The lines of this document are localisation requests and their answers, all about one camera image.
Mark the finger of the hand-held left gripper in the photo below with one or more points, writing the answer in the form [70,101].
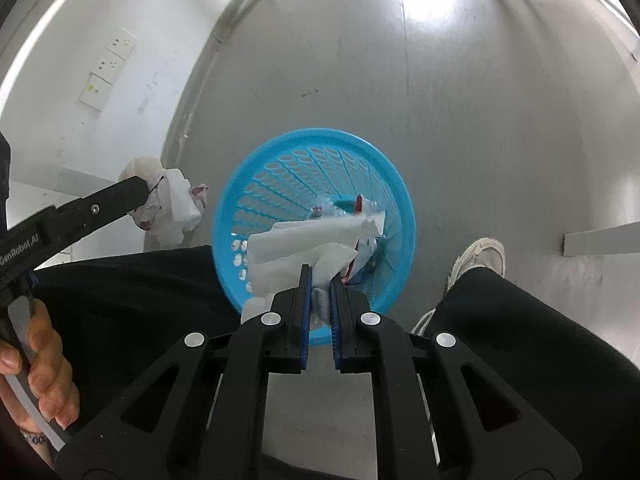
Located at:
[100,207]

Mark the person's right leg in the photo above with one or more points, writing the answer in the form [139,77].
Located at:
[525,350]

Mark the white wall panel yellow sticker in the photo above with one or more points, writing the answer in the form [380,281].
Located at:
[96,91]

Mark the white sneaker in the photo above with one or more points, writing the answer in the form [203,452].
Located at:
[424,321]
[477,257]

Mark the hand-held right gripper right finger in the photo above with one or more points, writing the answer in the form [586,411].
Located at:
[336,320]

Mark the person's leg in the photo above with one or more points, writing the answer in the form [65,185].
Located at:
[140,300]
[525,350]

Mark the person's left leg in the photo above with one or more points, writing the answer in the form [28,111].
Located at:
[140,300]

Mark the clear plastic wrap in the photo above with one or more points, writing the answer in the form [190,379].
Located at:
[325,210]

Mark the person's left forearm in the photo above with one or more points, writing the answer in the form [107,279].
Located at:
[17,410]

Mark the white tissue wad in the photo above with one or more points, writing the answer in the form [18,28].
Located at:
[172,210]

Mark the colourful snack wrapper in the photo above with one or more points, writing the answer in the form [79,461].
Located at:
[364,252]

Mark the person's left hand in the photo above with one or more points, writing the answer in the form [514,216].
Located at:
[50,365]

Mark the blue plastic basket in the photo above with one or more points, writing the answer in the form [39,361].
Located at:
[300,170]

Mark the white table foot beam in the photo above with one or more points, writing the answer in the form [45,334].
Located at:
[600,241]

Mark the white paper towel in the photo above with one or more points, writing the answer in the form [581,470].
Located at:
[290,250]

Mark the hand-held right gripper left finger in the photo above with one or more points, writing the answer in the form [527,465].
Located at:
[305,310]

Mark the white wall socket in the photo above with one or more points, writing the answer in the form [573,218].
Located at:
[108,66]
[120,44]

